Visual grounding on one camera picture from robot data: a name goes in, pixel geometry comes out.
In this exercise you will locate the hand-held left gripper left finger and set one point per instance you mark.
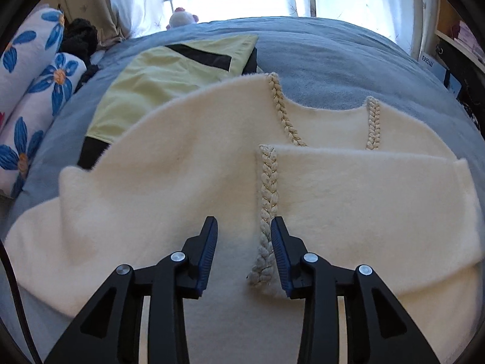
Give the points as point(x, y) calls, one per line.
point(206, 261)

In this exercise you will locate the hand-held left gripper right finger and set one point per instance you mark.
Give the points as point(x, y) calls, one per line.
point(281, 261)

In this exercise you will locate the cream fuzzy sweater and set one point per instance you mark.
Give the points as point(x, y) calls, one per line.
point(170, 159)

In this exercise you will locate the yellow and black garment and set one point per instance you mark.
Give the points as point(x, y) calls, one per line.
point(151, 79)

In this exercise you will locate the blue-grey bed blanket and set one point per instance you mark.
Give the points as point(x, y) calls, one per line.
point(322, 64)

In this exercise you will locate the blue floral pillow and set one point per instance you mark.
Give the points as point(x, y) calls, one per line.
point(41, 113)
point(22, 57)

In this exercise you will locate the white and pink plush toy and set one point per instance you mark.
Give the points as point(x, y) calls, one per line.
point(182, 18)

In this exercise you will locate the blue and white box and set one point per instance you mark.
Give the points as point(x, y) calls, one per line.
point(435, 66)

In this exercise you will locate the black hanging garment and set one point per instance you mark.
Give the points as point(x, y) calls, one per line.
point(473, 102)

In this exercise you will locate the black fuzzy cloth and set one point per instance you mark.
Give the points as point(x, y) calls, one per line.
point(77, 38)

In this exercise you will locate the beige curtain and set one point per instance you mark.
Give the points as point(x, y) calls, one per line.
point(89, 3)

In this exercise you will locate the stack of pink boxes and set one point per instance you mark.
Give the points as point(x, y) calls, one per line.
point(470, 38)

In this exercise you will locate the wooden shelf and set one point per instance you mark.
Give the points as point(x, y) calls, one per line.
point(445, 15)

